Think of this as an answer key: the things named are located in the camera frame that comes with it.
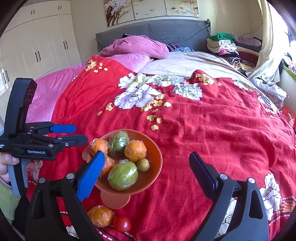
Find orange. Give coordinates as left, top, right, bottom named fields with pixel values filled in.
left=87, top=205, right=115, bottom=227
left=89, top=138, right=109, bottom=156
left=100, top=155, right=115, bottom=178
left=124, top=140, right=147, bottom=162

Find brown longan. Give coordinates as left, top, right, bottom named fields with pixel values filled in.
left=137, top=158, right=150, bottom=172

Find red tomato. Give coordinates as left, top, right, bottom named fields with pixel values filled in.
left=113, top=215, right=132, bottom=232

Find green sleeve left forearm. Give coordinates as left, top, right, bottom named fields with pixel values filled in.
left=0, top=183, right=21, bottom=224

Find person's left hand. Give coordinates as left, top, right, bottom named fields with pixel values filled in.
left=0, top=153, right=20, bottom=183

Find wrapped green fruit front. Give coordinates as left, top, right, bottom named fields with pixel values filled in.
left=107, top=159, right=138, bottom=191

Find wrapped green fruit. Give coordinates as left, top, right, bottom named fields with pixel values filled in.
left=107, top=159, right=138, bottom=191
left=108, top=131, right=130, bottom=157

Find salmon pink fruit bowl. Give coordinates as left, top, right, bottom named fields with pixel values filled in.
left=95, top=129, right=163, bottom=209

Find pink quilt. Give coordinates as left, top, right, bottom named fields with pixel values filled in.
left=26, top=54, right=153, bottom=123

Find wrapped green fruit back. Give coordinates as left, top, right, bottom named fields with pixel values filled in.
left=108, top=131, right=130, bottom=157

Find red floral blanket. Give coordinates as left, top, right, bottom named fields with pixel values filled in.
left=51, top=55, right=295, bottom=240

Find white wardrobe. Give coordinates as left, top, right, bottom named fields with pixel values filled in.
left=1, top=1, right=81, bottom=98

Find crumpled patterned cloth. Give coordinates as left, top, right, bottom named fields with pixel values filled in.
left=251, top=76, right=287, bottom=110

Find pink pillow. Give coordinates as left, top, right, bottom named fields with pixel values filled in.
left=99, top=35, right=169, bottom=59

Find beige bed sheet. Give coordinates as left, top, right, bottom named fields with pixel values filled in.
left=139, top=51, right=246, bottom=80

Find pile of folded clothes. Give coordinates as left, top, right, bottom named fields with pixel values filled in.
left=206, top=32, right=262, bottom=71

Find grey quilted headboard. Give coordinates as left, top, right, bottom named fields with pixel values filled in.
left=95, top=19, right=211, bottom=52

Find cream curtain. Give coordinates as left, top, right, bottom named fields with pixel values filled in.
left=246, top=1, right=289, bottom=83

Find tree painting on wall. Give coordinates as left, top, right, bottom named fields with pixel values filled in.
left=103, top=0, right=199, bottom=27

